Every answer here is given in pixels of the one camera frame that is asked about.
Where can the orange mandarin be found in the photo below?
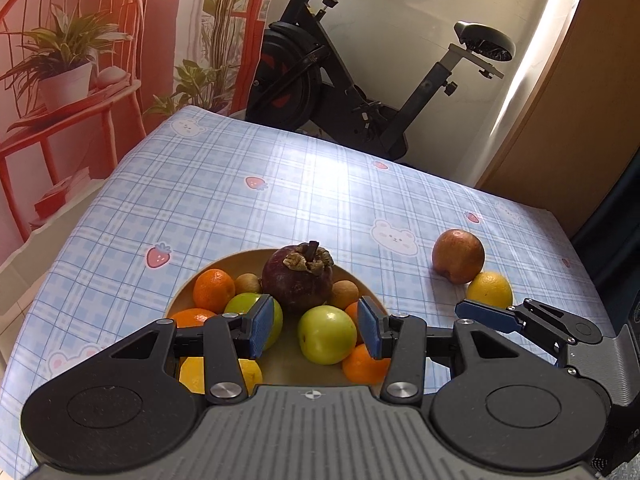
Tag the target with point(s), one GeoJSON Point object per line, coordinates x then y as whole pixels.
{"type": "Point", "coordinates": [362, 367]}
{"type": "Point", "coordinates": [192, 317]}
{"type": "Point", "coordinates": [214, 290]}
{"type": "Point", "coordinates": [352, 320]}

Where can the round wooden bowl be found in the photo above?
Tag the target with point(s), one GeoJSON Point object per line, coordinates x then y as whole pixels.
{"type": "Point", "coordinates": [282, 367]}

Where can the wooden door panel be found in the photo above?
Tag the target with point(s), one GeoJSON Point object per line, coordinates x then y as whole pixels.
{"type": "Point", "coordinates": [565, 135]}

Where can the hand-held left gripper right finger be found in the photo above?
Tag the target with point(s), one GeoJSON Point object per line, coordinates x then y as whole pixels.
{"type": "Point", "coordinates": [370, 327]}

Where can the printed room scene backdrop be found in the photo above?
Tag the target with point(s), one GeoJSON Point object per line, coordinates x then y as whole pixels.
{"type": "Point", "coordinates": [50, 10]}

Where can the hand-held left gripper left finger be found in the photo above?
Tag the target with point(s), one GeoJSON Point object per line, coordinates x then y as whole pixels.
{"type": "Point", "coordinates": [261, 327]}

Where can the black exercise bike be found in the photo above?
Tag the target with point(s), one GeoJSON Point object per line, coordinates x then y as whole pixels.
{"type": "Point", "coordinates": [285, 90]}

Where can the yellow lemon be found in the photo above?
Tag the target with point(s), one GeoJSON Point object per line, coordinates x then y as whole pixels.
{"type": "Point", "coordinates": [492, 287]}
{"type": "Point", "coordinates": [192, 375]}

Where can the green apple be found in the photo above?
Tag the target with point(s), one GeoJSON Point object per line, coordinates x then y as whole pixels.
{"type": "Point", "coordinates": [327, 335]}
{"type": "Point", "coordinates": [239, 305]}

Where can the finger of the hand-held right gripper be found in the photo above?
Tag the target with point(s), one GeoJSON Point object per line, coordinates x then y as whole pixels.
{"type": "Point", "coordinates": [487, 315]}

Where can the brown longan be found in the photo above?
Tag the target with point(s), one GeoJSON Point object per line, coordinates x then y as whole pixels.
{"type": "Point", "coordinates": [247, 284]}
{"type": "Point", "coordinates": [342, 295]}

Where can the dark purple mangosteen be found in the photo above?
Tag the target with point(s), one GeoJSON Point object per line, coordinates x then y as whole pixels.
{"type": "Point", "coordinates": [297, 285]}

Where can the blue plaid tablecloth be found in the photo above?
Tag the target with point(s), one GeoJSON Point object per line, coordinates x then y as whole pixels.
{"type": "Point", "coordinates": [300, 185]}

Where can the red apple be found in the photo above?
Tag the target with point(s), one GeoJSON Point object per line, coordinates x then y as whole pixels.
{"type": "Point", "coordinates": [457, 255]}

